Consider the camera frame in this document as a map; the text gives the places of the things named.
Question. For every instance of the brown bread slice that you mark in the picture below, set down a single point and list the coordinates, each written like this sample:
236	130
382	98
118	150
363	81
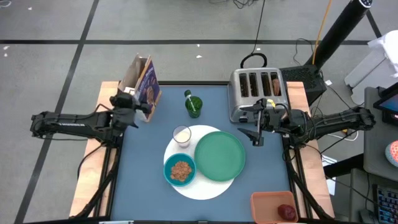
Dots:
276	87

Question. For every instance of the orange plastic bin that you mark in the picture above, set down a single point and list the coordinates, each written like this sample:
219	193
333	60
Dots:
264	205

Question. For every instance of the white round woven placemat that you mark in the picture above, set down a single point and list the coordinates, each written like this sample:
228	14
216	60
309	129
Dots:
202	189

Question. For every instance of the clear drinking glass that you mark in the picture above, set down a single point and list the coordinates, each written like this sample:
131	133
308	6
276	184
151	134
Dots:
182	137

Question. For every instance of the purple cereal box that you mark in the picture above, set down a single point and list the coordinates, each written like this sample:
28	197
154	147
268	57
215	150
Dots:
150	90

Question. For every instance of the grey side desk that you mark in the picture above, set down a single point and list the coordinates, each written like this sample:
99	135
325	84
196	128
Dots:
377	155

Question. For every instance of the black perforated base box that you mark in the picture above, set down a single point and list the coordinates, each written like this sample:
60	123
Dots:
300	81

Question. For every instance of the black metal support frame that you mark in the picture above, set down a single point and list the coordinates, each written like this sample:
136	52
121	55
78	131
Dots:
306	189
102	186

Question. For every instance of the black tablet screen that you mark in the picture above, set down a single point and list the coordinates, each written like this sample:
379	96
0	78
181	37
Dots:
390	104

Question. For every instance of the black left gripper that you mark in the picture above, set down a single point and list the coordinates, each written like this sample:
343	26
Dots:
124	116

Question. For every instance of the white plastic cart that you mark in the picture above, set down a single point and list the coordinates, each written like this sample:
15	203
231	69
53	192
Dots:
370	74

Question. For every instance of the black computer keyboard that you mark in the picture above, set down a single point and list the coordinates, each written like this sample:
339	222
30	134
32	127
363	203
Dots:
387	202

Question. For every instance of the white milk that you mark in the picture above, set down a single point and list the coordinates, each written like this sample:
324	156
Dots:
182	137

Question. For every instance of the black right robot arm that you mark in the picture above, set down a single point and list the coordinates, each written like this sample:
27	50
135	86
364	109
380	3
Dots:
335	121

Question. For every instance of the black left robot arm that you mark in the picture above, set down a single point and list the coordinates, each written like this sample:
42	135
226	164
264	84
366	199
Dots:
68	124

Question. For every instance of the colourful patterned ball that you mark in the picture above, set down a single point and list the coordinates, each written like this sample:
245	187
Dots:
393	154

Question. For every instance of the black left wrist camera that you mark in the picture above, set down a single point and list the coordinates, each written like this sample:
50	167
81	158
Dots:
122	99

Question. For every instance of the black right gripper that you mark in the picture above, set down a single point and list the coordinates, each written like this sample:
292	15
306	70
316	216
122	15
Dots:
276	121

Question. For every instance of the dark red fruit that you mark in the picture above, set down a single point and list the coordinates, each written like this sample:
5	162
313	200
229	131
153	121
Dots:
286	212

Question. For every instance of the teal plastic bowl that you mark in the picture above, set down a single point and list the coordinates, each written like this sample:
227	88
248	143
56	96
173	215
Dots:
169	174

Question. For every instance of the silver four-slot toaster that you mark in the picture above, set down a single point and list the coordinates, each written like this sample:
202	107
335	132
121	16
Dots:
239	105

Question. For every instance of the silver metal spoon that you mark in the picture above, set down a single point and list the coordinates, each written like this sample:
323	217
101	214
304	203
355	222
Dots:
191	102

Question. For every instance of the green round plate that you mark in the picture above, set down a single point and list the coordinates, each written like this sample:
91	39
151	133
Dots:
219	156

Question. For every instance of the brown cereal flakes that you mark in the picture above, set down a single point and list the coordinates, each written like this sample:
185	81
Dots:
181	171

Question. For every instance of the black round pole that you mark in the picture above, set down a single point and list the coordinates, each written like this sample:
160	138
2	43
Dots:
339	31

